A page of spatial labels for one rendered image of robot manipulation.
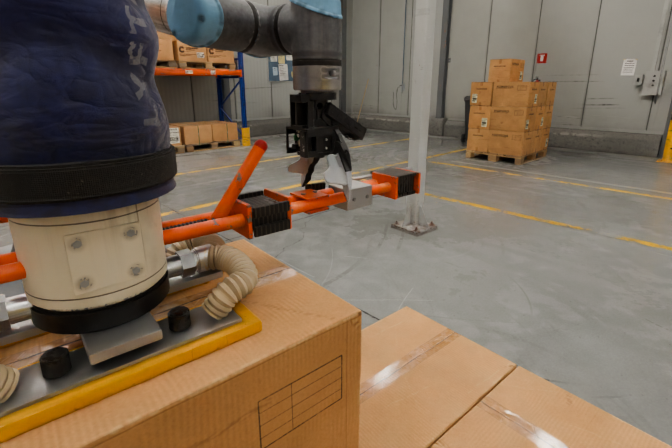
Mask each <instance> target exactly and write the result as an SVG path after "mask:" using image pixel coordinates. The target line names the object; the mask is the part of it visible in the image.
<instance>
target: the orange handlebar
mask: <svg viewBox="0 0 672 448"><path fill-rule="evenodd" d="M361 182H363V183H367V184H371V185H372V196H373V195H377V194H381V193H386V192H389V191H391V188H392V187H391V184H390V183H389V182H385V183H380V184H378V181H377V180H376V179H371V180H366V181H361ZM290 194H291V195H292V196H289V197H291V215H293V214H298V213H302V212H304V213H306V214H313V213H317V212H321V211H325V210H329V208H328V207H327V206H331V205H335V204H339V203H344V202H346V201H347V200H346V197H345V195H344V192H338V193H334V190H333V189H332V188H326V189H321V190H313V189H305V190H300V191H295V192H290ZM213 212H214V211H213ZM213 212H208V213H203V214H198V215H193V216H188V217H183V218H178V219H173V220H168V221H163V222H162V227H164V228H165V227H167V226H168V227H170V226H174V225H178V224H182V223H184V224H185V223H186V222H188V223H189V222H190V221H191V222H193V221H197V220H201V219H203V220H204V219H205V218H206V219H208V221H204V222H199V223H194V224H190V225H185V226H181V227H176V228H171V229H167V230H163V240H164V245H167V244H172V243H176V242H180V241H184V240H188V239H193V238H197V237H201V236H205V235H209V234H214V233H218V232H222V231H226V230H230V229H235V228H239V227H243V226H245V218H244V216H243V214H236V215H234V212H233V210H232V208H231V210H230V211H229V213H228V215H227V216H226V217H222V218H218V219H213V220H211V219H209V218H210V217H211V215H212V213H213ZM6 222H8V218H3V217H0V223H6ZM25 278H26V271H25V268H24V266H23V265H22V263H21V262H20V261H18V260H17V256H16V252H10V253H5V254H0V284H4V283H8V282H12V281H16V280H21V279H25Z"/></svg>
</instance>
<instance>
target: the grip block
mask: <svg viewBox="0 0 672 448"><path fill-rule="evenodd" d="M232 210H233V212H234V215H236V214H243V216H244V218H245V226H243V227H239V228H235V229H233V230H234V231H236V232H238V233H239V234H241V235H243V236H244V237H246V238H247V239H249V240H250V239H253V232H254V237H256V238H257V237H260V236H264V235H268V234H272V233H276V232H279V231H283V230H287V229H291V228H292V218H291V197H289V196H287V195H284V194H281V193H279V192H276V191H274V190H271V189H268V188H265V189H264V195H263V190H258V191H252V192H247V193H241V194H239V196H238V198H237V199H236V201H235V203H234V205H233V206H232Z"/></svg>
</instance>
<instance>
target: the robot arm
mask: <svg viewBox="0 0 672 448"><path fill-rule="evenodd" d="M144 1H145V7H146V9H147V11H148V13H149V15H150V17H151V19H152V21H153V23H154V25H155V28H156V31H159V32H162V33H165V34H169V35H172V36H175V38H176V39H177V40H179V41H180V42H182V43H184V44H187V45H189V46H192V47H197V48H203V47H206V48H213V49H221V50H228V51H235V52H241V53H245V54H246V55H248V56H251V57H255V58H266V57H271V56H287V55H292V66H293V89H294V90H297V91H301V93H299V94H290V121H291V126H286V147H287V153H295V152H296V153H297V154H298V155H300V159H299V160H297V161H296V162H294V163H292V164H290V165H289V166H288V171H289V172H292V173H299V174H301V186H302V187H304V186H305V184H307V183H308V182H309V181H310V180H311V175H312V173H313V172H314V167H315V164H317V163H318V161H319V159H320V158H324V156H325V155H328V156H327V162H328V165H329V168H328V169H327V170H326V171H325V172H324V173H323V177H324V180H325V181H326V182H327V183H329V184H335V185H342V186H343V192H344V195H345V197H346V200H347V202H348V201H350V200H351V190H352V173H351V171H352V166H351V159H350V153H349V149H348V147H347V145H346V143H345V141H344V139H343V137H342V135H344V136H345V137H346V138H347V139H349V140H353V141H355V140H363V138H364V135H365V133H366V131H367V129H366V128H365V127H363V126H362V125H361V124H360V123H358V122H356V121H355V120H354V119H352V118H351V117H350V116H348V115H347V114H346V113H344V112H343V111H342V110H340V109H339V108H338V107H336V106H335V105H333V104H332V103H331V102H328V100H336V99H337V93H336V92H334V90H341V19H343V17H342V15H341V1H340V0H289V1H290V3H288V4H281V5H275V6H265V5H262V4H258V3H254V2H251V1H247V0H144ZM293 133H295V135H294V140H295V144H292V147H289V136H288V134H293Z"/></svg>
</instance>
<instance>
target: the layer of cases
mask: <svg viewBox="0 0 672 448"><path fill-rule="evenodd" d="M516 366H517V365H516V364H515V363H513V362H511V361H509V360H507V359H505V358H504V357H502V356H500V355H498V354H496V353H494V352H492V351H490V350H488V349H487V348H485V347H483V346H481V345H479V344H477V343H475V342H473V341H471V340H470V339H468V338H466V337H464V336H462V335H460V334H458V333H456V332H454V331H453V330H451V329H449V328H447V327H445V326H443V325H441V324H439V323H437V322H436V321H434V320H432V319H430V318H428V317H426V316H424V315H422V314H420V313H419V312H417V311H415V310H413V309H411V308H409V307H407V306H406V307H404V308H402V309H400V310H398V311H396V312H395V313H393V314H391V315H389V316H387V317H385V318H383V319H381V320H379V321H378V322H376V323H374V324H372V325H370V326H368V327H366V328H364V329H362V330H361V374H360V424H359V448H672V446H670V445H668V444H666V443H664V442H662V441H660V440H658V439H656V438H655V437H653V436H651V435H649V434H647V433H645V432H643V431H641V430H639V429H638V428H636V427H634V426H632V425H630V424H628V423H626V422H624V421H622V420H621V419H619V418H617V417H615V416H613V415H611V414H609V413H607V412H605V411H604V410H602V409H600V408H598V407H596V406H594V405H592V404H590V403H588V402H587V401H585V400H583V399H581V398H579V397H577V396H575V395H573V394H572V393H570V392H568V391H566V390H564V389H562V388H560V387H558V386H556V385H555V384H553V383H551V382H549V381H547V380H545V379H543V378H541V377H539V376H538V375H536V374H534V373H532V372H530V371H528V370H526V369H524V368H522V367H521V366H518V367H517V368H516Z"/></svg>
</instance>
